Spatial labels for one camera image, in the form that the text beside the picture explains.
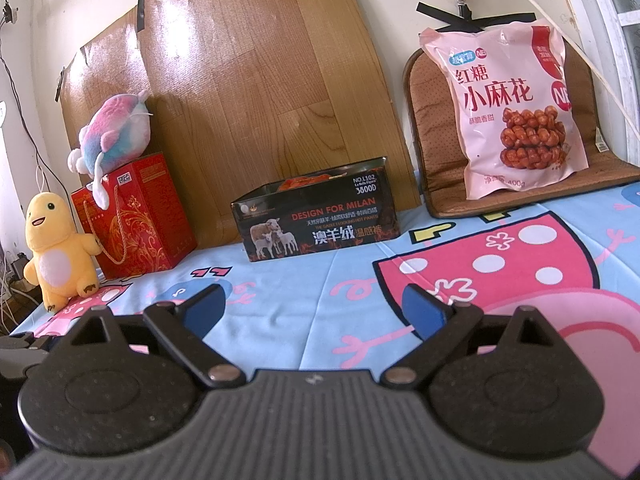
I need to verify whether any yellow plush toy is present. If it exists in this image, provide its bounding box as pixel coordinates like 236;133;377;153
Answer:
23;192;103;311

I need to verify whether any brown seat cushion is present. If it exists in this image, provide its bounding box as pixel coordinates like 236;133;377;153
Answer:
402;42;640;218

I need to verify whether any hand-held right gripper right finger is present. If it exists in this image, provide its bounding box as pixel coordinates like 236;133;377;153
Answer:
382;284;566;387

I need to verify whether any white cable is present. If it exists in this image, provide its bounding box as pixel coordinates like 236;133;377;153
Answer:
477;0;640;133

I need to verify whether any red gift bag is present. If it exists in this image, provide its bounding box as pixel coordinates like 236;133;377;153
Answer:
71;152;197;278

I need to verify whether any power strip with plugs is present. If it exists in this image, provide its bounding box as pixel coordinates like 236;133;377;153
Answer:
0;252;43;333

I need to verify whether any large pink snack bag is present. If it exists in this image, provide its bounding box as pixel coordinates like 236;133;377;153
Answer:
419;19;590;200

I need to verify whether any wood pattern wall board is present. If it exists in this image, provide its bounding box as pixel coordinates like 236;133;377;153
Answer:
55;0;421;256

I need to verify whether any red orange snack packet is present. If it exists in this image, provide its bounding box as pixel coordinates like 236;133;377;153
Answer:
277;172;347;192

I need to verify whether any black tin box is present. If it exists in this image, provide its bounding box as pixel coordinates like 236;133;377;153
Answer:
231;156;401;262

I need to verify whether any pink blue plush toy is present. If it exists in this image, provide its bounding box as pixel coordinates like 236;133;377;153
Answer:
67;90;153;211

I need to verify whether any white window frame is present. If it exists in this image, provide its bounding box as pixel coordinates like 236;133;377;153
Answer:
562;0;640;161

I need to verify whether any cartoon pig printed blanket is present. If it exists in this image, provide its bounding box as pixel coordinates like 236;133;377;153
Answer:
10;180;640;480

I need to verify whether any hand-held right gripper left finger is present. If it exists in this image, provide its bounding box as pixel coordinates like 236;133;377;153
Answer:
69;284;246;389

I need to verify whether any black wall wire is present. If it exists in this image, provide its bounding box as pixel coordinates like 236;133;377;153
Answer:
0;55;57;188

